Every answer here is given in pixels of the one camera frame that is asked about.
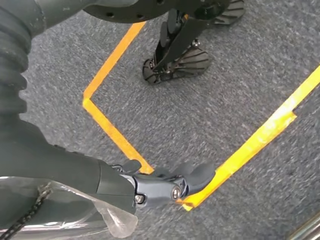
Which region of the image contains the stainless steel workbench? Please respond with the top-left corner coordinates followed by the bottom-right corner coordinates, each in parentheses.
top-left (287, 211), bottom-right (320, 240)

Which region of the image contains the black ribbed robot foot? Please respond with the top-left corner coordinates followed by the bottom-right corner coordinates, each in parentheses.
top-left (142, 46), bottom-right (211, 84)
top-left (214, 0), bottom-right (246, 26)

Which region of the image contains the black robot leg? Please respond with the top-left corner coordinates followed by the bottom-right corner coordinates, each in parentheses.
top-left (82, 0), bottom-right (232, 72)

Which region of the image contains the yellow floor tape outline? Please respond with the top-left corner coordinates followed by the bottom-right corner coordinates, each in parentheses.
top-left (82, 21), bottom-right (320, 212)

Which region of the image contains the black braided cord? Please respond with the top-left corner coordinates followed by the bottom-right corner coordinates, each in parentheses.
top-left (0, 183), bottom-right (52, 240)

